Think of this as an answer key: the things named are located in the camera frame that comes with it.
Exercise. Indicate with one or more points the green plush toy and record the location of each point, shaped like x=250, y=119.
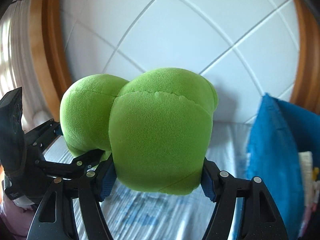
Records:
x=155, y=130

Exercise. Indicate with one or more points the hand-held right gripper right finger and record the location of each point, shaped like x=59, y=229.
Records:
x=208, y=187

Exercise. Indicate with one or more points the white curtain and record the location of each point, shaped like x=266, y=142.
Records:
x=15, y=55

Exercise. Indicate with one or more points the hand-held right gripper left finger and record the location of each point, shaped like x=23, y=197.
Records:
x=106, y=187

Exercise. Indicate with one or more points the pink cloth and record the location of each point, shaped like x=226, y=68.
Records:
x=12, y=217

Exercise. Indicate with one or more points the blue cloth bag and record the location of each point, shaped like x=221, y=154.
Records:
x=272, y=167

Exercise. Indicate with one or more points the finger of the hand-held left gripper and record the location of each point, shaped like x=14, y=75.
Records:
x=46, y=132
x=75, y=163

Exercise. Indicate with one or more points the cloth-covered round desktop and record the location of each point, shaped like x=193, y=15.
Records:
x=155, y=215

